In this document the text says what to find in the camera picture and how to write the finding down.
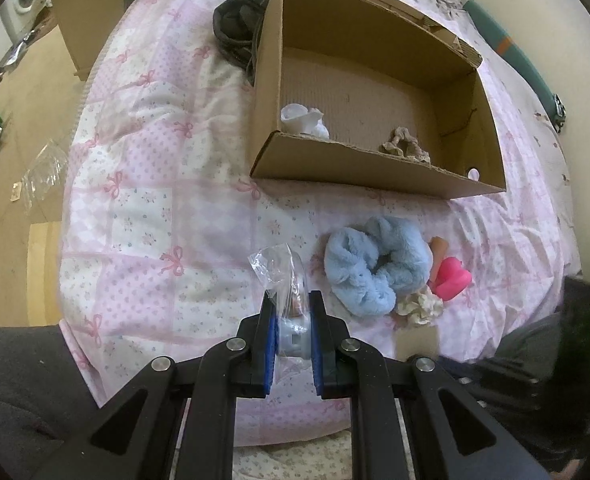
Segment pink heart-shaped sponge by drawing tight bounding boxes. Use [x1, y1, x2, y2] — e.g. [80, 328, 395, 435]
[435, 256, 473, 301]

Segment cream floral scrunchie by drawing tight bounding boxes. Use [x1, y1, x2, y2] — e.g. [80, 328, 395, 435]
[396, 292, 444, 328]

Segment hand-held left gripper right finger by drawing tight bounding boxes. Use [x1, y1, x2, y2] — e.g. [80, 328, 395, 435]
[308, 290, 550, 480]

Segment person's grey pants leg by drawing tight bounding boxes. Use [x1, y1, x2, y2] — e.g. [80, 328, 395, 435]
[0, 324, 107, 480]

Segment large cardboard box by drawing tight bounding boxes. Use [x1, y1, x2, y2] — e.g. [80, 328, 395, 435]
[50, 0, 126, 82]

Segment clear plastic bags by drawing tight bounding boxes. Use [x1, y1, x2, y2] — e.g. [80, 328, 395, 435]
[12, 139, 68, 211]

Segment small cardboard piece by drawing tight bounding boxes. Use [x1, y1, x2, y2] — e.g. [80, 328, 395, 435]
[396, 327, 441, 361]

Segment white sock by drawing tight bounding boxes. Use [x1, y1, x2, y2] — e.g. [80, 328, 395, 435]
[280, 103, 331, 140]

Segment white washing machine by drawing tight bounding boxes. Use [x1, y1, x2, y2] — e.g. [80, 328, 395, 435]
[0, 0, 52, 43]

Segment clear plastic bag with item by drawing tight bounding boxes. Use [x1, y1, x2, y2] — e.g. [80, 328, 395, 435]
[247, 243, 312, 361]

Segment light blue fluffy scrunchie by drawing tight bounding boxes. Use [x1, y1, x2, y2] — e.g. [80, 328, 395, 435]
[323, 216, 435, 317]

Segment beige scrunchie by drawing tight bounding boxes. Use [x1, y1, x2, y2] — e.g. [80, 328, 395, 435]
[379, 126, 432, 163]

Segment pink patterned bed quilt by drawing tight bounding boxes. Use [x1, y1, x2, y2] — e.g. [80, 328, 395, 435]
[58, 0, 583, 480]

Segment dark green clothing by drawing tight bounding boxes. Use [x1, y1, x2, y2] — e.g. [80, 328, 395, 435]
[212, 0, 272, 87]

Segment teal rolled mat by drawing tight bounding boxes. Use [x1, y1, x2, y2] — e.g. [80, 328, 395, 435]
[462, 0, 568, 133]

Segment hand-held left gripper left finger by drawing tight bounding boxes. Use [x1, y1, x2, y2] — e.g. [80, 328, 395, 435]
[28, 290, 279, 480]

